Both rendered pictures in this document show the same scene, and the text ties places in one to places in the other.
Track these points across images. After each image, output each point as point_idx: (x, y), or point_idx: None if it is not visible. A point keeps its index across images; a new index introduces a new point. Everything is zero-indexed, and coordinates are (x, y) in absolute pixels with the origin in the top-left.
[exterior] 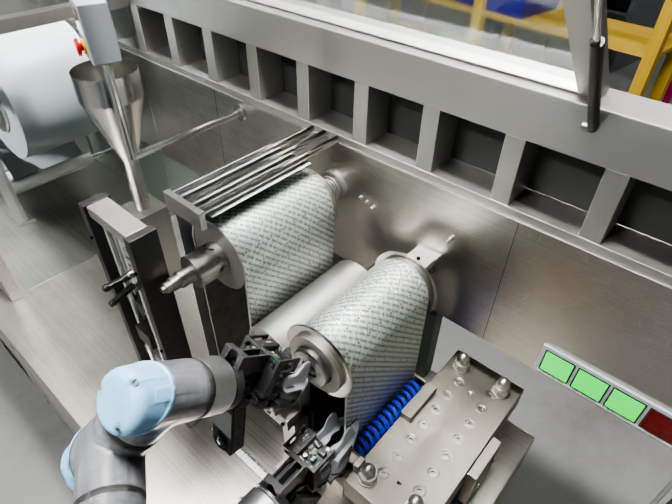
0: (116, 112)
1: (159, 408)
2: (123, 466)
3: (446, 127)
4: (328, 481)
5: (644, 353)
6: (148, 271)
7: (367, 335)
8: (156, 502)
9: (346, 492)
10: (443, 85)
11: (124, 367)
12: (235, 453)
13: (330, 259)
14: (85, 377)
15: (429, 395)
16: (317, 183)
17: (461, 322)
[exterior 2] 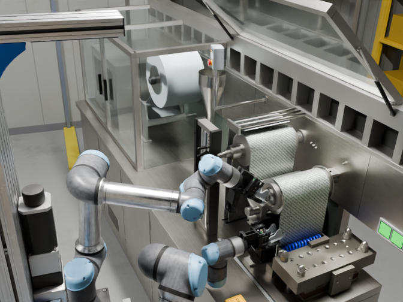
0: (214, 88)
1: (217, 167)
2: (201, 185)
3: (349, 112)
4: (265, 248)
5: None
6: (214, 147)
7: (295, 189)
8: None
9: (273, 266)
10: (346, 94)
11: (210, 154)
12: None
13: (291, 169)
14: None
15: (324, 239)
16: (291, 130)
17: (348, 209)
